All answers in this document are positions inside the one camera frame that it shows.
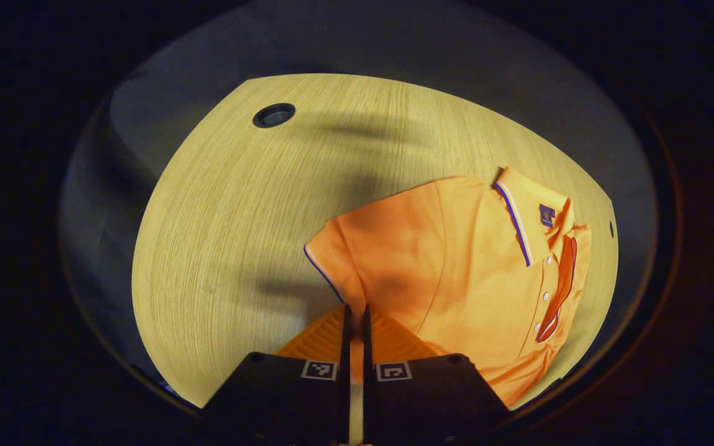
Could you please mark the orange T-shirt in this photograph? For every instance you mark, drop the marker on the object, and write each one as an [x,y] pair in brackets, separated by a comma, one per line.
[456,260]

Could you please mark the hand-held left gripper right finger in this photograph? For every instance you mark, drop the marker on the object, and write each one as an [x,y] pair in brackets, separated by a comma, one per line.
[367,347]

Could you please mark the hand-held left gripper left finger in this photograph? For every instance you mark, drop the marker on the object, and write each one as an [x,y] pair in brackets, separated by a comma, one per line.
[345,347]

